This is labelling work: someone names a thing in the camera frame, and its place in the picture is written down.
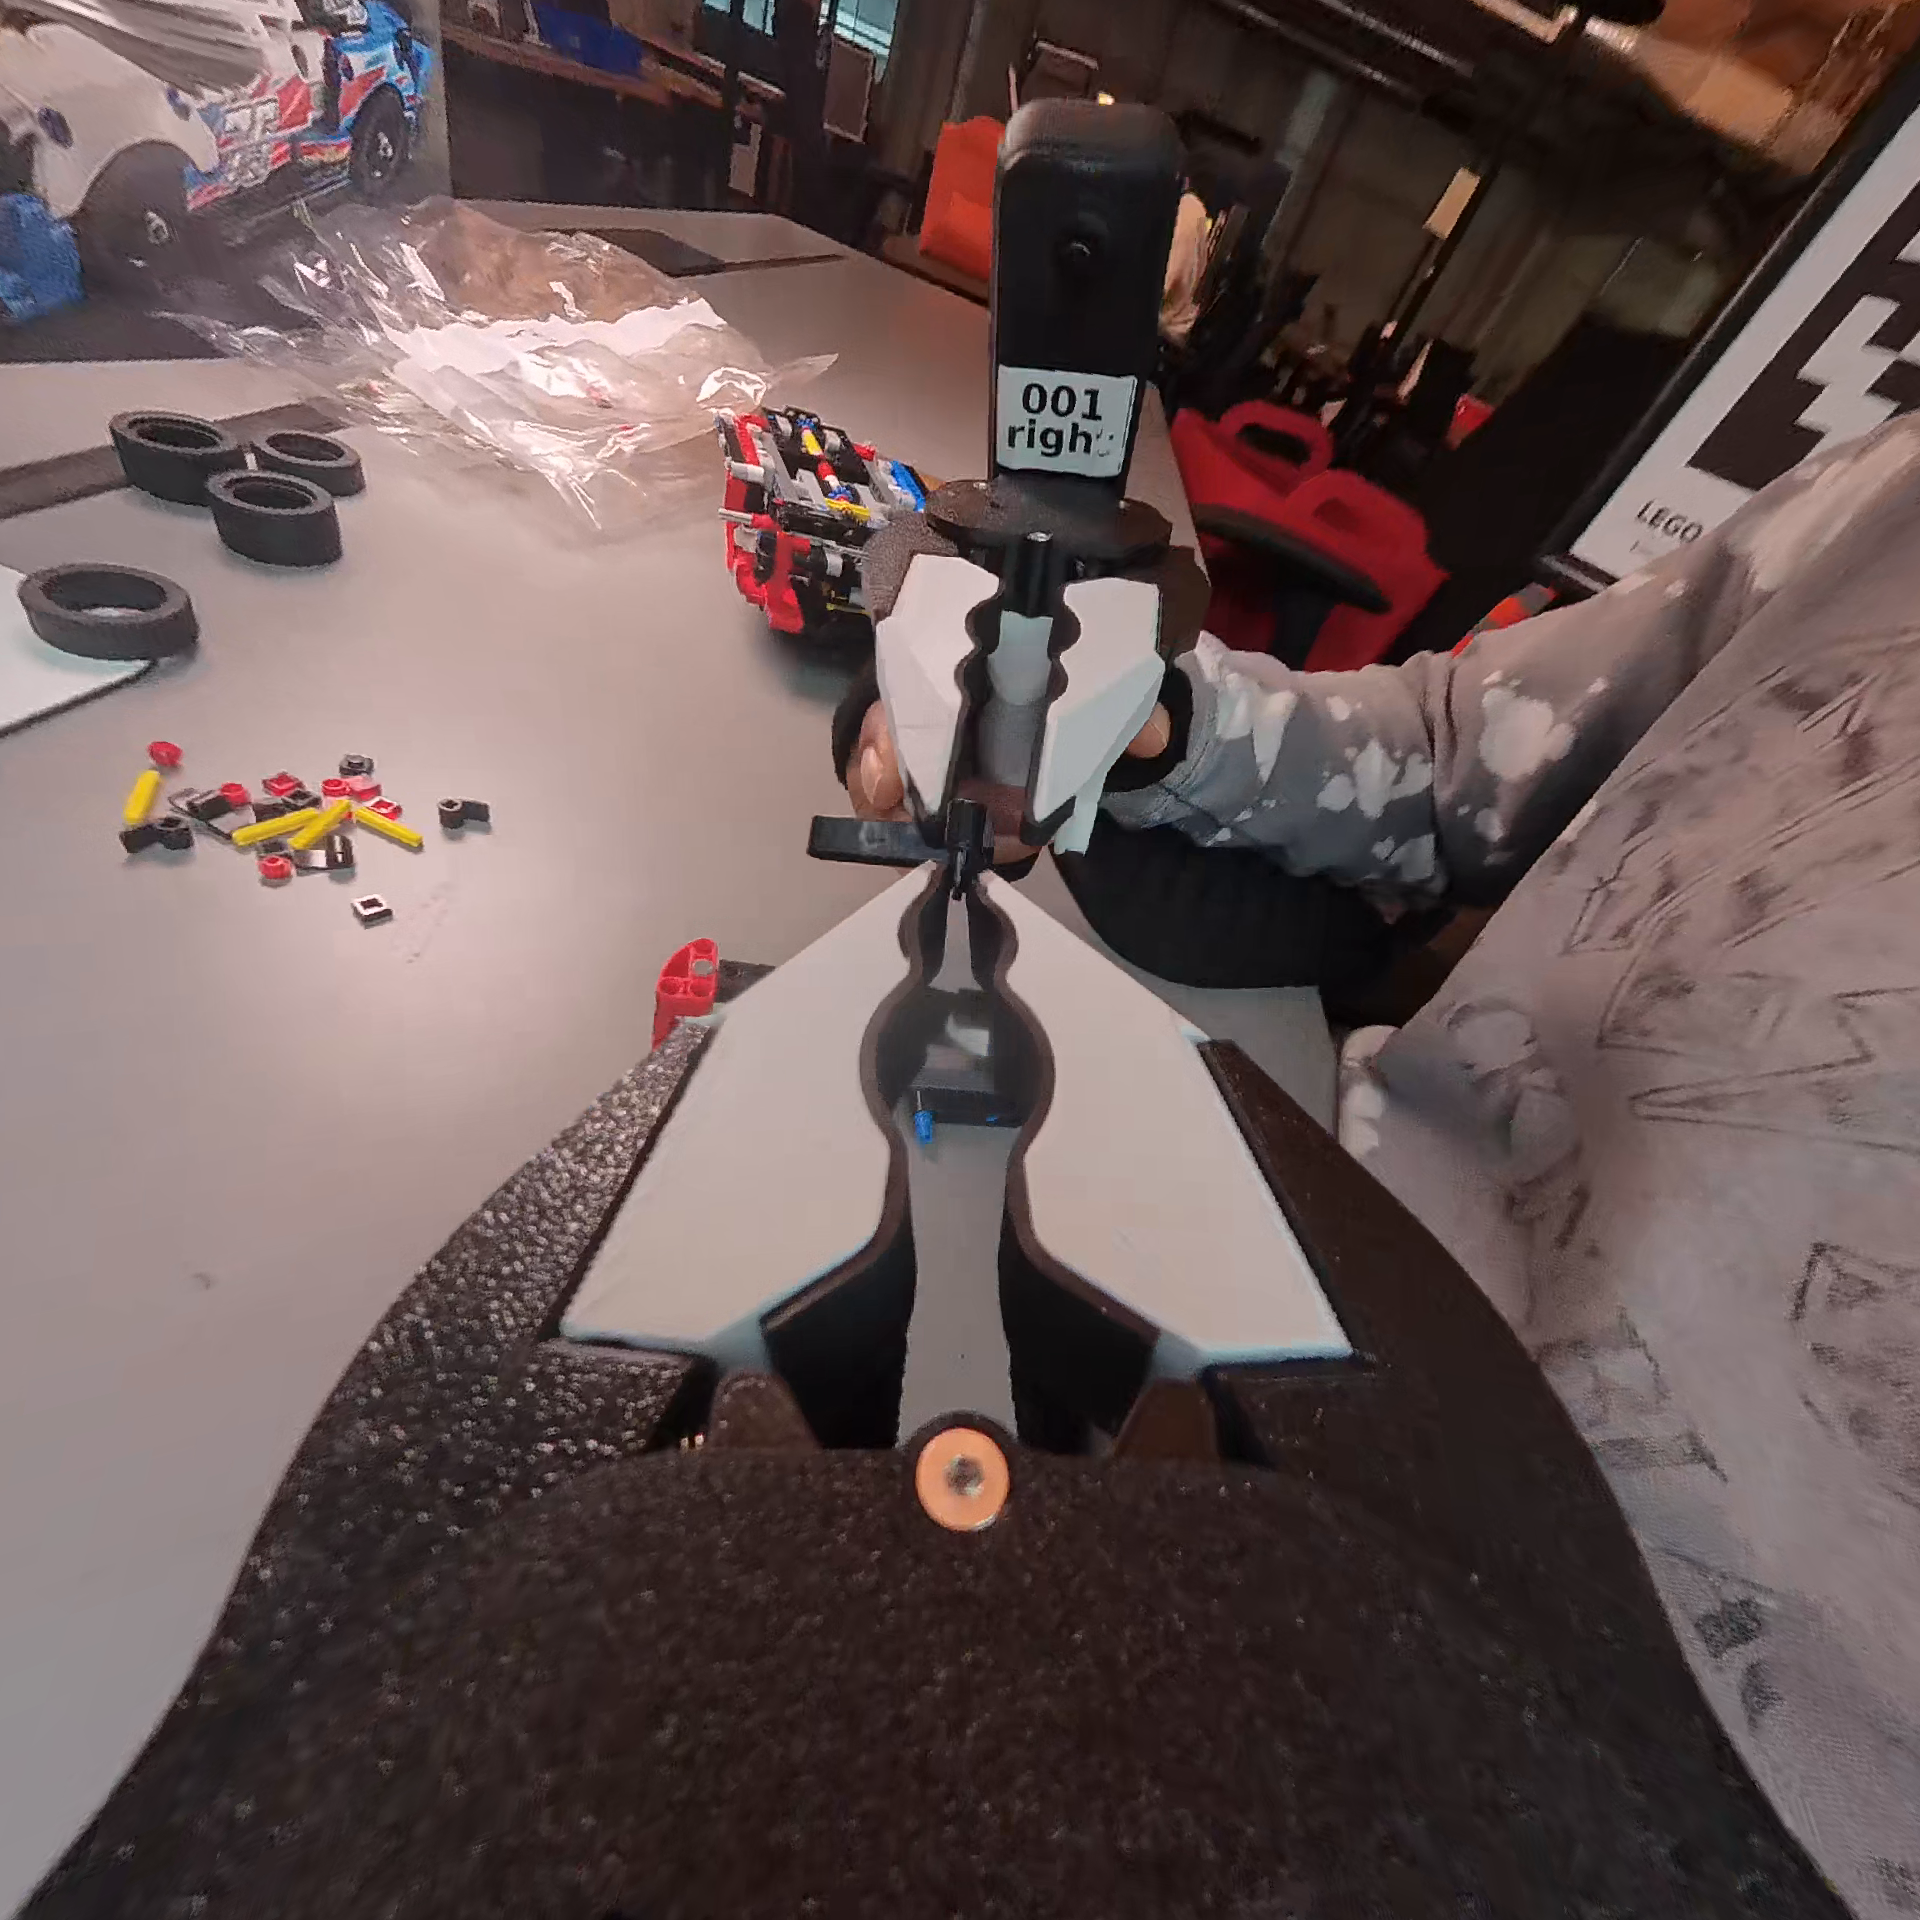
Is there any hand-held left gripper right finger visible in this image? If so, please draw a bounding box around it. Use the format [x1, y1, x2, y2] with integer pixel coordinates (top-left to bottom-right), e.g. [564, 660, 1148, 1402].
[967, 879, 1356, 1452]

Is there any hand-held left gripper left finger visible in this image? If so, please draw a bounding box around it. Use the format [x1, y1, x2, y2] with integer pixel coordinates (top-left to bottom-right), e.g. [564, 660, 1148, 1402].
[560, 879, 938, 1449]

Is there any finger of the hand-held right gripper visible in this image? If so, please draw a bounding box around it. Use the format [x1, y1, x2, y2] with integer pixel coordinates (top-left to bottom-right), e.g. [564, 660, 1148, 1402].
[874, 556, 1001, 828]
[1027, 578, 1168, 841]

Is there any toy brick car chassis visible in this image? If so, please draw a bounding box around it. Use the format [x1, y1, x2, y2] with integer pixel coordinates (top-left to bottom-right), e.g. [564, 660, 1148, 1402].
[720, 404, 933, 641]

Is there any red brick piece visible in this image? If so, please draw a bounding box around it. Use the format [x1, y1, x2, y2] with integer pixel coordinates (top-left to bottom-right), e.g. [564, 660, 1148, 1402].
[651, 939, 722, 1050]

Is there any black red blue bumper assembly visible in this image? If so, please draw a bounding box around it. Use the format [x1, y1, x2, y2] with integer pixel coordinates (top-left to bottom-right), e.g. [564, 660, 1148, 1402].
[808, 801, 1039, 1154]

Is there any building instruction booklet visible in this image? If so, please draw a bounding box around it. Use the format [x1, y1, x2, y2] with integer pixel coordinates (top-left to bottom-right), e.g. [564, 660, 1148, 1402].
[0, 0, 296, 92]

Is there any person's right forearm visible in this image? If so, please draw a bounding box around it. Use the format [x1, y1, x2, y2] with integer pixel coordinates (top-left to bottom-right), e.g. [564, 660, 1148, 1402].
[1103, 576, 1697, 918]

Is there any person's right hand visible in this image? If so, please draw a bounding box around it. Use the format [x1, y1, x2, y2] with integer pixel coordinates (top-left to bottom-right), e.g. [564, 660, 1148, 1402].
[855, 697, 1175, 870]

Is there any orange bag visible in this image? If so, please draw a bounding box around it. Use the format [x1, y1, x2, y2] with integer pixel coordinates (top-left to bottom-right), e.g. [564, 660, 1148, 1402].
[919, 118, 1004, 282]

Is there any red office chair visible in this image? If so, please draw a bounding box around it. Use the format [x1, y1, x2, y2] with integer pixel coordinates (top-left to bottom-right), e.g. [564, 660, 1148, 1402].
[1171, 398, 1452, 673]

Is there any black chair armrest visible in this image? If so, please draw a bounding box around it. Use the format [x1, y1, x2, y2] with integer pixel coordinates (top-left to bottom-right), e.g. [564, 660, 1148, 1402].
[1056, 824, 1404, 1030]

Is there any clear plastic bag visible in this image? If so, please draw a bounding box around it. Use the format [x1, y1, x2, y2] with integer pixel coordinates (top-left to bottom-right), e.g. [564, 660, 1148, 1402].
[194, 194, 842, 545]

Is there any person's grey sweatshirt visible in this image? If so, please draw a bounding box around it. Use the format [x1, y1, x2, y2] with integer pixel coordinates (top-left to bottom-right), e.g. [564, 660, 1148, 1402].
[1335, 417, 1920, 1920]

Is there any pile of small brick pieces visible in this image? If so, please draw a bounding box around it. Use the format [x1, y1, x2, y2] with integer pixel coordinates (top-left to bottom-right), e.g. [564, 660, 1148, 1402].
[119, 739, 495, 926]

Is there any black rubber toy tyre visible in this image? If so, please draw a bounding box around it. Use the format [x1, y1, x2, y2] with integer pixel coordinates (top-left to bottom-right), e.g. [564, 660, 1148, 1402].
[109, 412, 245, 506]
[250, 430, 368, 499]
[208, 470, 346, 570]
[18, 563, 202, 664]

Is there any framed marker sign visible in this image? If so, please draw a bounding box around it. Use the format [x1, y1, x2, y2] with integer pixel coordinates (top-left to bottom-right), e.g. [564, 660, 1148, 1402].
[1545, 89, 1920, 601]

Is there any black toy car box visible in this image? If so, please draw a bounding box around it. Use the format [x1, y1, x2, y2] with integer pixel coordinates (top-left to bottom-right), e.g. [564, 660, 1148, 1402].
[0, 0, 453, 366]

